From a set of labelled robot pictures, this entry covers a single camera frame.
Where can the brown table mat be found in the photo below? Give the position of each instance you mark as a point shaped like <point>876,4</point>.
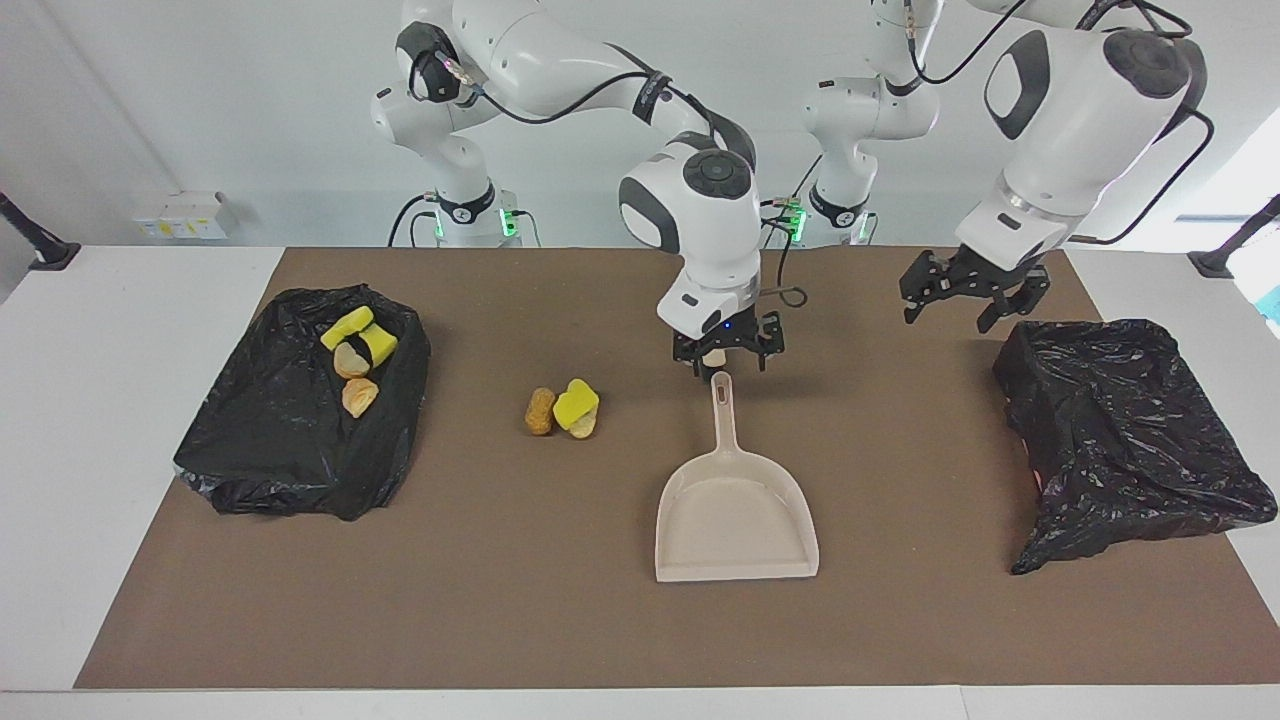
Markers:
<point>500,620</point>

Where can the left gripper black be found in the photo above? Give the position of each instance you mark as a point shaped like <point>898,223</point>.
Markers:
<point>985,275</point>

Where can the left black garbage bag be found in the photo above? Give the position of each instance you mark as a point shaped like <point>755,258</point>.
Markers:
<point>280,450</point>

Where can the white wall outlet box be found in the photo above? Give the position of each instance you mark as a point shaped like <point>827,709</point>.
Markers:
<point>185,215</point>

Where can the base green lit box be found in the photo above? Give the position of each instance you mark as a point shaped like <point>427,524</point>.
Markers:
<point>796,222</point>
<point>508,222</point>

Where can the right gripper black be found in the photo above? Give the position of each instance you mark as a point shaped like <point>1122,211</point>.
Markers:
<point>728,342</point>

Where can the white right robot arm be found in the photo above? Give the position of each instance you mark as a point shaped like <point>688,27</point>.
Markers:
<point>700,210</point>

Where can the teal object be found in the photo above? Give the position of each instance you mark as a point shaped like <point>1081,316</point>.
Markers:
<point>1272,300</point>

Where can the black garbage bag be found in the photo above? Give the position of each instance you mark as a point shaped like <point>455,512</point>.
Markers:
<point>280,450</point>
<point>1130,440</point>

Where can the yellow sponge piece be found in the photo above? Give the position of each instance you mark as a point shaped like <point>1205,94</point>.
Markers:
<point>575,404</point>
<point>347,327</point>
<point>383,347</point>

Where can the beige plastic dustpan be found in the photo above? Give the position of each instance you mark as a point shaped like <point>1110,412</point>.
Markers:
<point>735,520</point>

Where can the brown foam chunk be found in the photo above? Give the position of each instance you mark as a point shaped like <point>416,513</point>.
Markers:
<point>540,412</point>

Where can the beige foam chunk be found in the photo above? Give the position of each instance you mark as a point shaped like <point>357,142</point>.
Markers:
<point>360,397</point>
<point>350,362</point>
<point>584,428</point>

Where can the right black garbage bag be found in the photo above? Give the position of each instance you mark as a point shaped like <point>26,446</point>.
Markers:
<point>1130,440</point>

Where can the right base green lit box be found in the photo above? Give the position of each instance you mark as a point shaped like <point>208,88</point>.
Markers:
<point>508,222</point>

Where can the left base green lit box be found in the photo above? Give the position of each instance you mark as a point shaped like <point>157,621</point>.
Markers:
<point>796,222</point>

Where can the black camera stand clamp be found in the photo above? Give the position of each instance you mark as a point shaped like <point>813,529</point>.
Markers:
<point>1215,262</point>
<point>45,255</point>

